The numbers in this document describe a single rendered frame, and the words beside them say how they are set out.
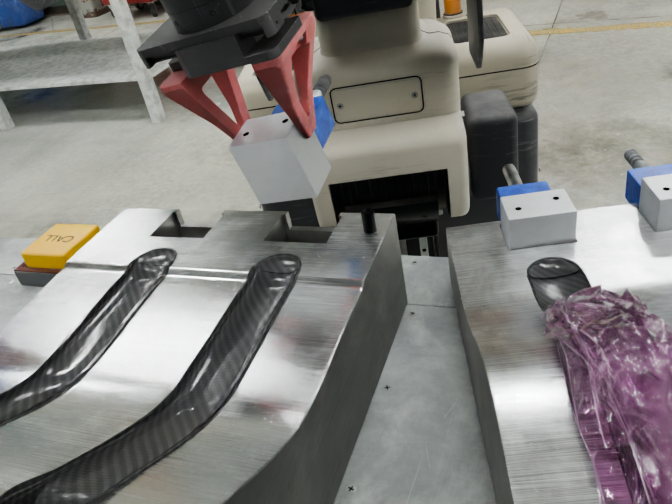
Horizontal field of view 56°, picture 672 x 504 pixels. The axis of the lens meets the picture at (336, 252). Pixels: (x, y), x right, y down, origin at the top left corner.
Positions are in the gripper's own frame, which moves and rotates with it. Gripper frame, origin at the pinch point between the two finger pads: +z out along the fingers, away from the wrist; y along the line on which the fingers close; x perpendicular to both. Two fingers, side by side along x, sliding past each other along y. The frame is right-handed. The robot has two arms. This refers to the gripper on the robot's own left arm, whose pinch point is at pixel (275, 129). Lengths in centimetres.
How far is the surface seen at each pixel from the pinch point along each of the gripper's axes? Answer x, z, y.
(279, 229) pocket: -1.2, 8.4, -3.3
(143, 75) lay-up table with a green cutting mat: 220, 76, -213
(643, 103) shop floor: 218, 139, 22
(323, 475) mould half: -20.2, 11.9, 5.9
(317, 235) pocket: -0.4, 10.2, -0.8
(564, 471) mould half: -20.5, 8.2, 19.9
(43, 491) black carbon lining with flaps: -27.9, 0.3, -0.9
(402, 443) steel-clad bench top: -15.2, 16.3, 8.3
